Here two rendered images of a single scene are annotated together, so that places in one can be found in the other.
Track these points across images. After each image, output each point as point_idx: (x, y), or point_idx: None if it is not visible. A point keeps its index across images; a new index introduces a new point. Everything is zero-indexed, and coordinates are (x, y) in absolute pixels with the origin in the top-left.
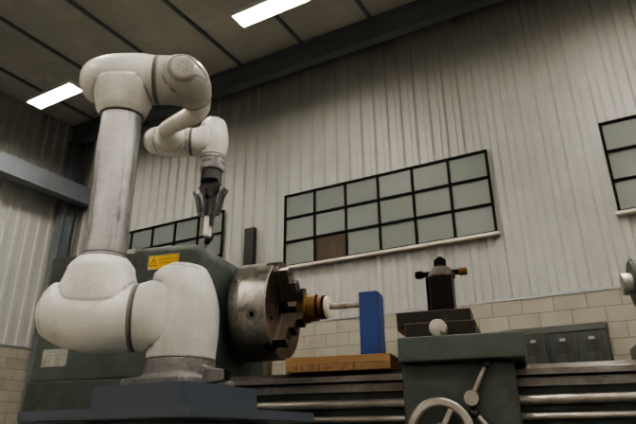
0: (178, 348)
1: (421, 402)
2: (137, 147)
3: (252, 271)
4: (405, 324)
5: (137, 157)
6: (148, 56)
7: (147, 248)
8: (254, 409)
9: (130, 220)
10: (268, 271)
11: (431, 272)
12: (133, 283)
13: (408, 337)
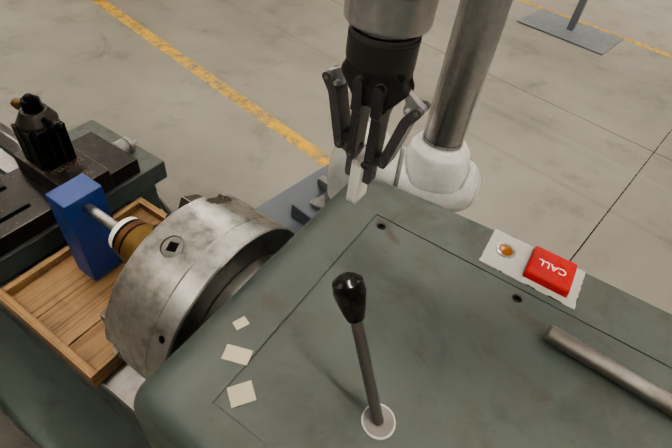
0: None
1: (159, 194)
2: (454, 20)
3: (258, 211)
4: (136, 158)
5: (451, 32)
6: None
7: (469, 219)
8: (304, 178)
9: (432, 102)
10: (235, 197)
11: (54, 114)
12: (406, 148)
13: (156, 157)
